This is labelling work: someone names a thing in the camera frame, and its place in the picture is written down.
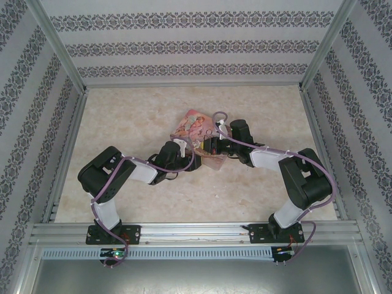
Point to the grey metal sheet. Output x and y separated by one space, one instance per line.
196 278

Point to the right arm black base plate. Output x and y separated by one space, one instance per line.
257 234

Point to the aluminium frame post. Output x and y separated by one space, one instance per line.
329 46
58 46

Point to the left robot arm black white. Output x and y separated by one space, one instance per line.
101 171

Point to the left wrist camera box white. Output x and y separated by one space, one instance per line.
183 148

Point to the aluminium side rail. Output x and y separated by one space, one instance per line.
74 122
314 122

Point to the aluminium mounting rail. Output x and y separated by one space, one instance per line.
196 231

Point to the circuit board with green light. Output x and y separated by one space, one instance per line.
114 253

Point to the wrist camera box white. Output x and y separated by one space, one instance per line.
221 124
183 148

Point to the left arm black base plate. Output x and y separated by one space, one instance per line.
134 234

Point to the black connector board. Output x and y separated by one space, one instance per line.
283 251

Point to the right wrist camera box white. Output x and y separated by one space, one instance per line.
221 124

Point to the pink printed tin box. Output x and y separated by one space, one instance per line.
196 125

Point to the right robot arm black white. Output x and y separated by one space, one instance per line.
306 183

